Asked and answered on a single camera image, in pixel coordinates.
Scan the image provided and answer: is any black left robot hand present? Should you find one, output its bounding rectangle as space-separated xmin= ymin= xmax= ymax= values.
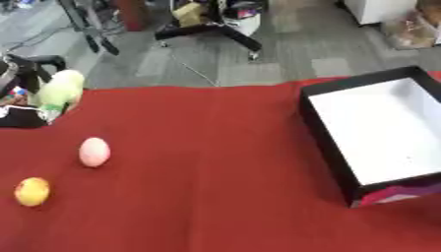
xmin=0 ymin=53 xmax=69 ymax=129

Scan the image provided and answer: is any green soft toy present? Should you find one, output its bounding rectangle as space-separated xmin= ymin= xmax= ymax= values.
xmin=28 ymin=69 xmax=89 ymax=124

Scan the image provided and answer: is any black box with white inside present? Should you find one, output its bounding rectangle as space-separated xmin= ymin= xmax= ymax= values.
xmin=297 ymin=65 xmax=441 ymax=209

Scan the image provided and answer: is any black tripod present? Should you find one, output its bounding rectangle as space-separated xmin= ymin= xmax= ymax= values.
xmin=55 ymin=0 xmax=123 ymax=56

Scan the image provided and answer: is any pink toy egg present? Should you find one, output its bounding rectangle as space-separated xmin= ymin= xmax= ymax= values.
xmin=77 ymin=137 xmax=112 ymax=168

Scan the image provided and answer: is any yellow toy fruit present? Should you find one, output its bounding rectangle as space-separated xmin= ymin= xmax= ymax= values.
xmin=12 ymin=176 xmax=52 ymax=208

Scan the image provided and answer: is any black wheeled stand base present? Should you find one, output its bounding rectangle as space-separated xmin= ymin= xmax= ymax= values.
xmin=153 ymin=0 xmax=273 ymax=62

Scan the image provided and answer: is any white cabinet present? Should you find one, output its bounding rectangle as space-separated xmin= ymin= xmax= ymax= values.
xmin=341 ymin=0 xmax=420 ymax=27

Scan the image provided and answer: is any clear plastic bag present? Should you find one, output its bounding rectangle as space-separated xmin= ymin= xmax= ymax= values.
xmin=380 ymin=0 xmax=441 ymax=51

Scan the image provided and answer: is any brown post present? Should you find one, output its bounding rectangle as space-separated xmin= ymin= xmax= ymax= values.
xmin=111 ymin=0 xmax=151 ymax=32

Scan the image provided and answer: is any thin floor cable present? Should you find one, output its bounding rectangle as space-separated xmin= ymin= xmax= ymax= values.
xmin=163 ymin=48 xmax=222 ymax=88

